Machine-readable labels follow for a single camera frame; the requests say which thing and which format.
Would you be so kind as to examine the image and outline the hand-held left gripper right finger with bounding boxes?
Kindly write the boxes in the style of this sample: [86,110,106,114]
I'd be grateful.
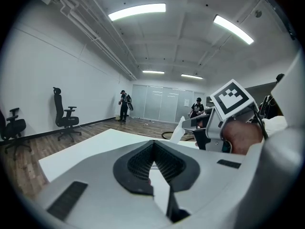
[153,129,305,229]

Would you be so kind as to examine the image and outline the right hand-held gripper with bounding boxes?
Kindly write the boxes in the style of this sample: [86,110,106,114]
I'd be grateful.
[182,79,260,153]

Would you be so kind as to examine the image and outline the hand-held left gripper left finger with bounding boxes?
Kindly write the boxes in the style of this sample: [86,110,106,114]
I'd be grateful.
[35,139,169,229]

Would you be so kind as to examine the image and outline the white paper sheet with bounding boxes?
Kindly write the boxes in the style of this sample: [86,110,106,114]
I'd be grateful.
[169,115,189,145]

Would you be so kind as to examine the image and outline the person's right hand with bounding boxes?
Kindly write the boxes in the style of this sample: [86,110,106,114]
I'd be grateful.
[223,121,264,156]

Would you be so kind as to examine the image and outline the white table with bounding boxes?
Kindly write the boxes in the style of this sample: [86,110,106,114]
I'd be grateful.
[38,128,244,184]

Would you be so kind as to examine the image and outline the grey backpack with pod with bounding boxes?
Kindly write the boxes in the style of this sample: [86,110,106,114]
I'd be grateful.
[125,94,134,111]

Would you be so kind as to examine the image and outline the black office chair with headrest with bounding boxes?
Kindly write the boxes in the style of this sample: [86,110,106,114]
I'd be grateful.
[52,86,82,142]

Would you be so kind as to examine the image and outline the white ceiling pipes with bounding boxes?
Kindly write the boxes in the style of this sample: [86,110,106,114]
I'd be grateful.
[58,0,138,81]

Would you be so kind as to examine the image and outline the black vacuum hose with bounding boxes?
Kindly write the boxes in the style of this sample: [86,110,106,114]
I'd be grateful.
[161,131,191,142]

